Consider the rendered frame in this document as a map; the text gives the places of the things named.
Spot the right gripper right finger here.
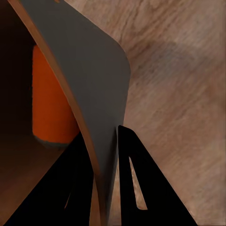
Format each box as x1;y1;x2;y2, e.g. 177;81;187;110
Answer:
118;125;198;226

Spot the trash can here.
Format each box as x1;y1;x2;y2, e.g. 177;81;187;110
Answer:
0;0;130;226

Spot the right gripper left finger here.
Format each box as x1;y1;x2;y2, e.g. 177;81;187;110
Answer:
4;132;94;226

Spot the can of soda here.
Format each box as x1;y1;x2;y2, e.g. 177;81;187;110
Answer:
32;44;80;148

